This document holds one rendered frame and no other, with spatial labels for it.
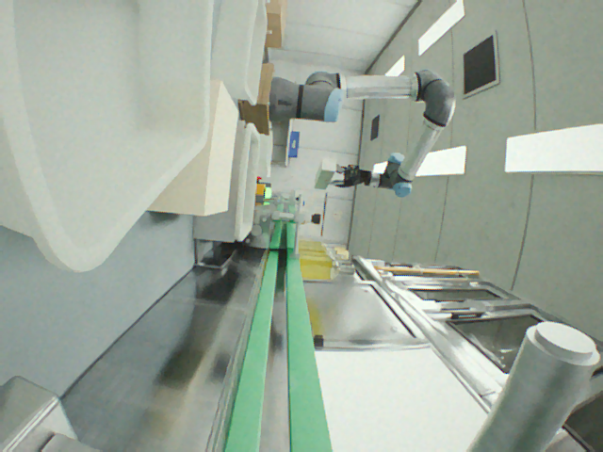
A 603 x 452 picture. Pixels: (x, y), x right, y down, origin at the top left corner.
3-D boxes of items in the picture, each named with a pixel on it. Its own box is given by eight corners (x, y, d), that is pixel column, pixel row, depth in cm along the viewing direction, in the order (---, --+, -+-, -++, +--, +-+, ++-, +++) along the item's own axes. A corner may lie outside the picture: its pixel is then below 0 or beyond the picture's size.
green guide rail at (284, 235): (268, 248, 70) (298, 250, 71) (269, 245, 70) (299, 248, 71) (281, 203, 243) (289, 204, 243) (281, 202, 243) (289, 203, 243)
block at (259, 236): (241, 247, 65) (268, 250, 66) (244, 210, 64) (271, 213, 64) (243, 244, 69) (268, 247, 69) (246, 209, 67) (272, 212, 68)
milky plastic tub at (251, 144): (194, 239, 46) (240, 244, 46) (204, 117, 42) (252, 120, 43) (218, 225, 63) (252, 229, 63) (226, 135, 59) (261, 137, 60)
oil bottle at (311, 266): (266, 275, 72) (339, 281, 74) (267, 256, 71) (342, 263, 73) (267, 268, 78) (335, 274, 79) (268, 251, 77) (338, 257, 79)
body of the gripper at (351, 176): (347, 163, 115) (371, 167, 115) (342, 170, 123) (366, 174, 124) (346, 179, 113) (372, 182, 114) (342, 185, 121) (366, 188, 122)
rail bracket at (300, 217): (268, 256, 66) (316, 261, 67) (273, 191, 64) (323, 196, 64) (268, 253, 69) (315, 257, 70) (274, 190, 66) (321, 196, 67)
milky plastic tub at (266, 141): (251, 121, 103) (271, 122, 104) (255, 142, 125) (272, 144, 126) (245, 158, 101) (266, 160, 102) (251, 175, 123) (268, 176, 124)
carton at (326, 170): (322, 156, 109) (335, 158, 109) (315, 177, 132) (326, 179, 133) (321, 169, 108) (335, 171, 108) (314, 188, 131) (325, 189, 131)
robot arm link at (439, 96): (472, 99, 67) (411, 201, 105) (458, 86, 74) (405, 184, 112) (443, 88, 66) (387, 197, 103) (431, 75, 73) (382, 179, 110)
